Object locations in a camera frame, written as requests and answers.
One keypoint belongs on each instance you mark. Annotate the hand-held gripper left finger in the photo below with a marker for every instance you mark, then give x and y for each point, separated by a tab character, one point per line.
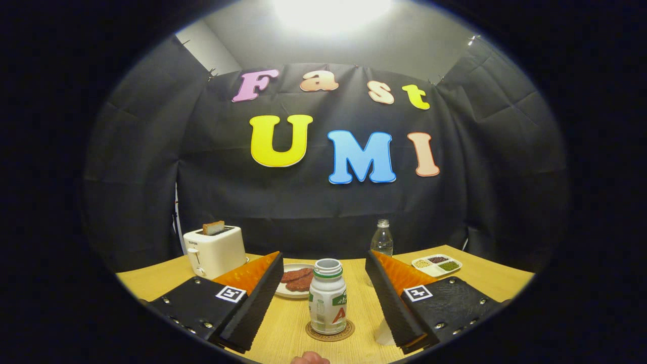
252	308

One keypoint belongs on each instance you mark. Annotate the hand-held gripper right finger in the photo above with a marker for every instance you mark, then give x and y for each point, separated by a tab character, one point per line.
391	303

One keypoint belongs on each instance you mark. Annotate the white juice bottle green label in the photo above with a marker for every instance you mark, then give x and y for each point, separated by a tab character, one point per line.
327	303

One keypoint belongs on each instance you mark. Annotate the round cork coaster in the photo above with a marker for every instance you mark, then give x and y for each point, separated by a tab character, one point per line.
313	335

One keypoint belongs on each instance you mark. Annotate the clear plastic water bottle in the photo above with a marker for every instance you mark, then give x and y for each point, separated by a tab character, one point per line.
382	242

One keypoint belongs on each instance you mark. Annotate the wooden table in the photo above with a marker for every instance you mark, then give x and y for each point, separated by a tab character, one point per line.
283	328

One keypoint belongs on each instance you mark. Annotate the white round plate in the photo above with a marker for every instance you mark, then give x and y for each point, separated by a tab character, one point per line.
290	295

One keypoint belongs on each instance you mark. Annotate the white divided bean dish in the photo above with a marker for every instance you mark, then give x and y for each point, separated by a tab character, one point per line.
429	270

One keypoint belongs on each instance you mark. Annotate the red sausage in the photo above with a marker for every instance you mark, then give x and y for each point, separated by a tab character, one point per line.
301	285
295	275

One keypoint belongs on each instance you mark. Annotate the white toaster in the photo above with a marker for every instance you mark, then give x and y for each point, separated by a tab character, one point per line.
217	253

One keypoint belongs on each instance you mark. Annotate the toast slice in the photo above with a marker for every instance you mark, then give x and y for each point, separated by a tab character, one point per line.
214	228

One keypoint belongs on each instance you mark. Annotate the black backdrop cloth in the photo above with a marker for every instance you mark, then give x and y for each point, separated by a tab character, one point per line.
480	177

